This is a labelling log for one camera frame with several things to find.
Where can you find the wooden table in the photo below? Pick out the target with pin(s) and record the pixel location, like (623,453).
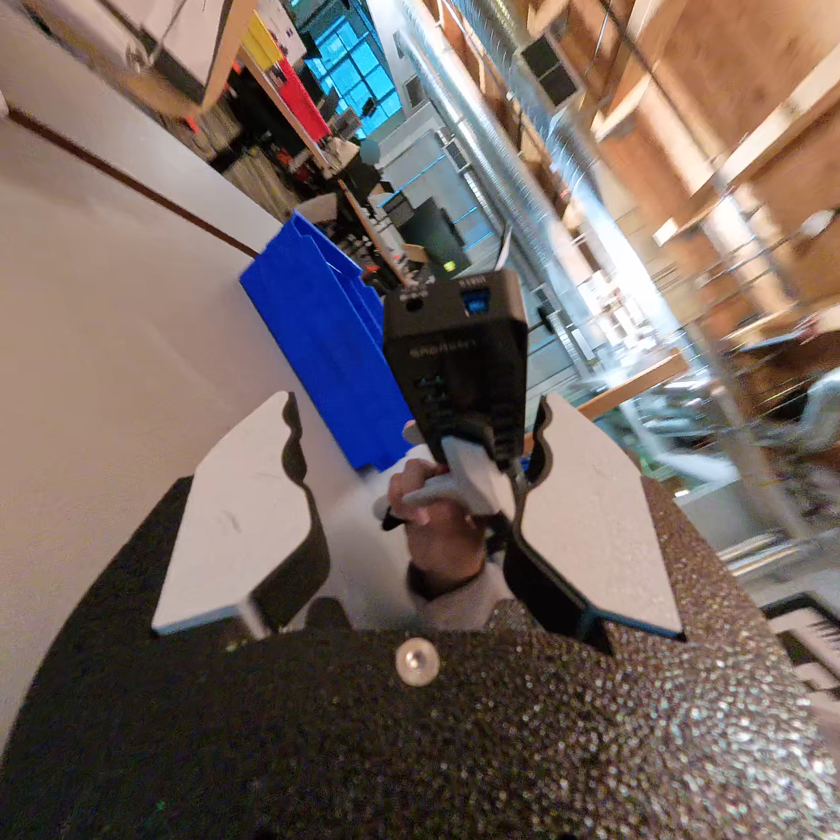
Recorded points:
(636,384)

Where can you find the silver ventilation duct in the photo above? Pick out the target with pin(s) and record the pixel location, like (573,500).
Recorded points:
(499,164)

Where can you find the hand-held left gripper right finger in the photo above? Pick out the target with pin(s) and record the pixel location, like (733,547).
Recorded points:
(590,525)

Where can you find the person's right hand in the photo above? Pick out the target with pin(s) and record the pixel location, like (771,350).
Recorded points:
(446,544)

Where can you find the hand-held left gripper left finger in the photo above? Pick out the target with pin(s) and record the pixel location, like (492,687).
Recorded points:
(229,525)

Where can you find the large window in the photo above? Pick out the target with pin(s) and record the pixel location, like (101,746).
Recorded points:
(354,72)

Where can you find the adjoining grey desk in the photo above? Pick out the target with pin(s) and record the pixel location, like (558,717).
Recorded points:
(98,118)

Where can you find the dark air vent grille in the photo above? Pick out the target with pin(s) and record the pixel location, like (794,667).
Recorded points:
(551,69)

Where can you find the black cabinet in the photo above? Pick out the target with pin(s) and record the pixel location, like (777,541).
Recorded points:
(433,236)

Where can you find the white wood-edged panel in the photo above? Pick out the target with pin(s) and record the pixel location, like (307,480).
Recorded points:
(197,39)

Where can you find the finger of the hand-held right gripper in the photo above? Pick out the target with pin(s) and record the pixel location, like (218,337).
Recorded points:
(482,485)
(413,433)

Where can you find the blue plastic bin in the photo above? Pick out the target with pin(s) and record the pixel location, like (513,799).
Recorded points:
(315,341)

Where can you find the yellow panel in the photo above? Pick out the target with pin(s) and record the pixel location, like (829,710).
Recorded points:
(259,43)

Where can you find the person's right forearm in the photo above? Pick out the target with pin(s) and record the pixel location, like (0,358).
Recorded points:
(459,607)

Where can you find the red panel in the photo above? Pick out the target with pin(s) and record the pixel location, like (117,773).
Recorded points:
(302,98)

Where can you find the black usb hub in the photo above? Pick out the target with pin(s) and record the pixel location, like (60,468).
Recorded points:
(459,354)

